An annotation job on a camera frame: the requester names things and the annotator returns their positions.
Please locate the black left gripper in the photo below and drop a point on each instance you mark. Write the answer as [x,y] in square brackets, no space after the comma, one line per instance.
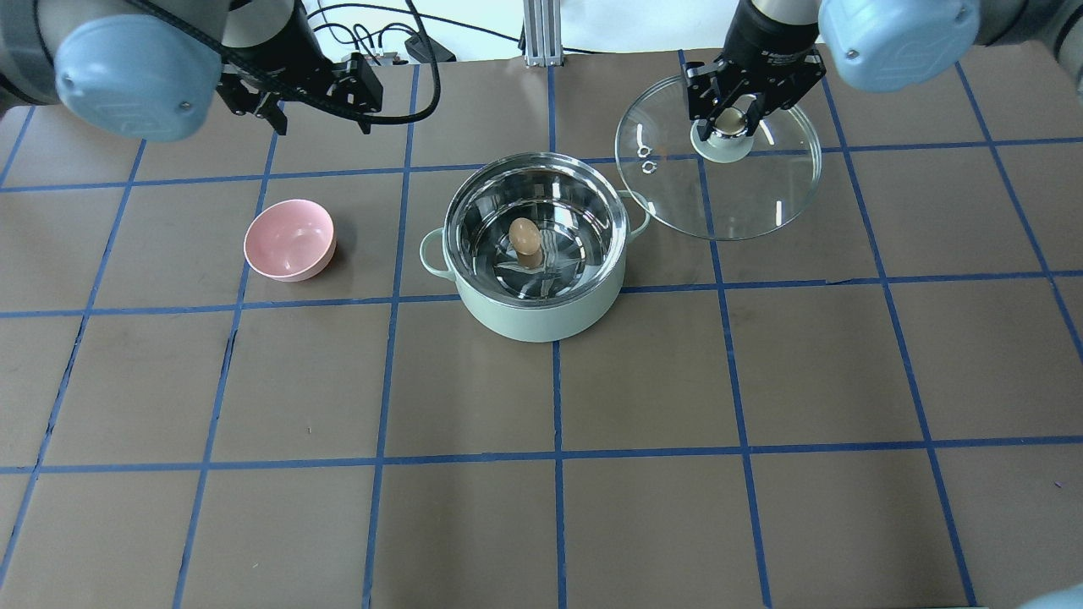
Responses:
[272,44]

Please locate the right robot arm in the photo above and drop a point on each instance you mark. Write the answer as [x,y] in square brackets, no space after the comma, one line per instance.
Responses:
[884,46]

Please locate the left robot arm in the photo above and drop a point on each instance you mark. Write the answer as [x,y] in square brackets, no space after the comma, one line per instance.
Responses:
[156,75]

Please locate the pink bowl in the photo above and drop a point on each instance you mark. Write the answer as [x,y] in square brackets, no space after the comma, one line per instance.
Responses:
[291,241]

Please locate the black power adapter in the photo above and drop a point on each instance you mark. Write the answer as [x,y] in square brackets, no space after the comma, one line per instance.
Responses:
[425,50]

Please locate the beige egg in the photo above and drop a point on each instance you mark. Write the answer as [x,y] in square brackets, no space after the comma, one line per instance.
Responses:
[525,237]

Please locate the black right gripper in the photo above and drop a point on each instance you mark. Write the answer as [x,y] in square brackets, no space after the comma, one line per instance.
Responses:
[772,42]

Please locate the aluminium frame post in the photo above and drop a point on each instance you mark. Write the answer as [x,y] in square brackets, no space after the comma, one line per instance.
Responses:
[542,44]

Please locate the pale green cooking pot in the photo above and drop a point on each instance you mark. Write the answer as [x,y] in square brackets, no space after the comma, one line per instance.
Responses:
[585,231]

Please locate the glass pot lid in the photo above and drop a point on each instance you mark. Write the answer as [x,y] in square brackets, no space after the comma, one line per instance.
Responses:
[733,185]

